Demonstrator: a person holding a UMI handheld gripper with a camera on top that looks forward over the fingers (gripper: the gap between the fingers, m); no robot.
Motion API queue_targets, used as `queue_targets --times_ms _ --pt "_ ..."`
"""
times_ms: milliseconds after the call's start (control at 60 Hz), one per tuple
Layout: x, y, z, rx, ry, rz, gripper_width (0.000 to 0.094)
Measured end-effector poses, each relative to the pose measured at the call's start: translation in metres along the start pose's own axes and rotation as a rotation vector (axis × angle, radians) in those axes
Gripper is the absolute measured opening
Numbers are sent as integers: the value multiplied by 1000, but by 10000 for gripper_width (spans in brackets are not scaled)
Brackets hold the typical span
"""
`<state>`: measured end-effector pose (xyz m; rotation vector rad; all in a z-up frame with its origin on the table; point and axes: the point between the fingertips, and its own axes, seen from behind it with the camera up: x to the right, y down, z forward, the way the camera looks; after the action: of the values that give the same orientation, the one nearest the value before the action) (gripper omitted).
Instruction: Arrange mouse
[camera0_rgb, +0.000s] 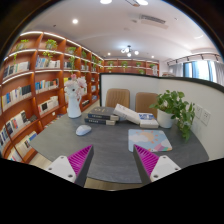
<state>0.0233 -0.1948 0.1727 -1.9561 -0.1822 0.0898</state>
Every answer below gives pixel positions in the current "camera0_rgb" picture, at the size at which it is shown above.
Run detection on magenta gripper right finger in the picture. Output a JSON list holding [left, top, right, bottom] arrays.
[[133, 145, 180, 185]]

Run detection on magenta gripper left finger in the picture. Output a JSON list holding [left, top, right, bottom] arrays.
[[46, 145, 94, 187]]

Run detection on colourful mouse pad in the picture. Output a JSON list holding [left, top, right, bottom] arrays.
[[128, 129, 172, 152]]

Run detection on white computer mouse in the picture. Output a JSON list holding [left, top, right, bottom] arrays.
[[76, 125, 91, 136]]

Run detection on white flat book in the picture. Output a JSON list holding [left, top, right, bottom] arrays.
[[139, 113, 159, 128]]

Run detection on white plant pot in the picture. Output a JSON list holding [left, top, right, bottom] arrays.
[[157, 110, 174, 128]]

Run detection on dark lower book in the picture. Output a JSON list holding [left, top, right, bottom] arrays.
[[84, 117, 116, 126]]

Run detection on dark book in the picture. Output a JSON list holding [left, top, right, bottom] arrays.
[[88, 106, 119, 121], [84, 117, 116, 126]]

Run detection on white leaning book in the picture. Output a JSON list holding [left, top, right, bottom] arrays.
[[114, 104, 140, 124]]

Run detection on dark upper book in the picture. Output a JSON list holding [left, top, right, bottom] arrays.
[[88, 106, 119, 121]]

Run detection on green potted plant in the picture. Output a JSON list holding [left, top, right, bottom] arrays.
[[150, 90, 195, 141]]

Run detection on white flower vase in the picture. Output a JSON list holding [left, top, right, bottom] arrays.
[[67, 97, 81, 118]]

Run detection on right tan chair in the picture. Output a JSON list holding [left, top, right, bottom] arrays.
[[135, 92, 157, 117]]

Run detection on tan chair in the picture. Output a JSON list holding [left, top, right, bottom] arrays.
[[135, 92, 157, 117], [105, 88, 130, 108]]

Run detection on left tan chair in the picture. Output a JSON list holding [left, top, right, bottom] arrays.
[[105, 88, 130, 108]]

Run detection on pink white flowers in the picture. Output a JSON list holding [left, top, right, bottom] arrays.
[[64, 74, 87, 100]]

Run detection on white partition panel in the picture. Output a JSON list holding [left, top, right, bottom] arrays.
[[100, 73, 224, 160]]

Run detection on orange wooden bookshelf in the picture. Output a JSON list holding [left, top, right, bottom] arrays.
[[0, 31, 104, 163]]

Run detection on ceiling chandelier lamp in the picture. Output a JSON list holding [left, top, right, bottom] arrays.
[[121, 45, 139, 57]]

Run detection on ceiling air vent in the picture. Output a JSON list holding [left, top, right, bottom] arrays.
[[139, 14, 166, 25]]

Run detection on wall power socket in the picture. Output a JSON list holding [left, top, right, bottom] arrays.
[[195, 105, 211, 125]]

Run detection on back wall shelf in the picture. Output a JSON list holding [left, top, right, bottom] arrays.
[[104, 58, 159, 76]]

